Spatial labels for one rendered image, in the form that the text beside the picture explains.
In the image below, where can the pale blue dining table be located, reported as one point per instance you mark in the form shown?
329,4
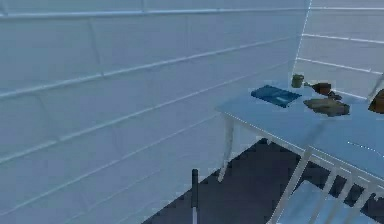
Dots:
300,126

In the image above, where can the dark blue book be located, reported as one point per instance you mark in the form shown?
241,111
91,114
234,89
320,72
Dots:
276,96

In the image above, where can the olive green mug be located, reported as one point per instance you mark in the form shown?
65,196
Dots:
297,81

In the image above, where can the dark brown bowl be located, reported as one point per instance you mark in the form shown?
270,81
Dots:
321,88

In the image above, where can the olive brown flat plate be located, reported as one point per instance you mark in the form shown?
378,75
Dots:
327,106

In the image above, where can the white slatted chair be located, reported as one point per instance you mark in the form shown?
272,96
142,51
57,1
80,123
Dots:
320,196

